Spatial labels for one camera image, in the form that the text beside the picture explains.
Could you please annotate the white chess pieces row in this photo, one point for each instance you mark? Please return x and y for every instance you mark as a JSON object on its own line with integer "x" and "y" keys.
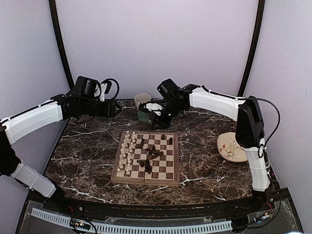
{"x": 125, "y": 156}

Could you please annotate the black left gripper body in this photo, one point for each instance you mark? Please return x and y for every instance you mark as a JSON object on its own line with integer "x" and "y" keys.
{"x": 88, "y": 108}

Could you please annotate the black corner frame post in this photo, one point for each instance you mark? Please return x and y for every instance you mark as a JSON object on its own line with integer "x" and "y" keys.
{"x": 253, "y": 47}
{"x": 60, "y": 42}

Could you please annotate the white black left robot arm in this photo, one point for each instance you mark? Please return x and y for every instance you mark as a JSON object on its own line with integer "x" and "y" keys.
{"x": 55, "y": 110}

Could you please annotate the pile of dark chess pieces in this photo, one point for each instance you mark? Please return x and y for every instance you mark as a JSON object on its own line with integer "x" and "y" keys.
{"x": 152, "y": 153}

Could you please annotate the black corner frame post left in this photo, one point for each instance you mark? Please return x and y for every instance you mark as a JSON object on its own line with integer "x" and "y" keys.
{"x": 60, "y": 42}

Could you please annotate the wooden chess board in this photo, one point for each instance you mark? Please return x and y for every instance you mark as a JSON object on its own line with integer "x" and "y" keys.
{"x": 165, "y": 169}

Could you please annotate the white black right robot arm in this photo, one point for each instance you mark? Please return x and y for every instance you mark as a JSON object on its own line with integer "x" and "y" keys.
{"x": 245, "y": 111}

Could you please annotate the ceramic coral pattern mug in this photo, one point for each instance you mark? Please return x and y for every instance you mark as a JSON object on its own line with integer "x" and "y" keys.
{"x": 140, "y": 99}

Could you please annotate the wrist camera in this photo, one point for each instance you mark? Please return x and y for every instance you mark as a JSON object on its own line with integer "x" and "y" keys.
{"x": 168, "y": 89}
{"x": 87, "y": 87}

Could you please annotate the white slotted cable duct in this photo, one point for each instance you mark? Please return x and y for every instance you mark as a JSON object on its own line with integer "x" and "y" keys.
{"x": 131, "y": 226}

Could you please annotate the black front rail base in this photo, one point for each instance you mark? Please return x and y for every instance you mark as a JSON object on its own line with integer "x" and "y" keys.
{"x": 184, "y": 201}

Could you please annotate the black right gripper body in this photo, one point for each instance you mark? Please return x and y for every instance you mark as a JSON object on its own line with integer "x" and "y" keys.
{"x": 173, "y": 109}

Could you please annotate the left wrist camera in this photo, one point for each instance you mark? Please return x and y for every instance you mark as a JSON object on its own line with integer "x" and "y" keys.
{"x": 87, "y": 87}

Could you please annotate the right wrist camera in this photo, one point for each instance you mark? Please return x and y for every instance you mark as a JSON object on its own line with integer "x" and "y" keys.
{"x": 168, "y": 89}

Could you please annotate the black corner frame post right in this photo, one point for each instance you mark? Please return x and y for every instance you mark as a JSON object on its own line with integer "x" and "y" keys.
{"x": 253, "y": 47}

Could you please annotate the ceramic bird pattern plate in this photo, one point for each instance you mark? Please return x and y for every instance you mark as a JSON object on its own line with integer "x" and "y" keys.
{"x": 229, "y": 149}

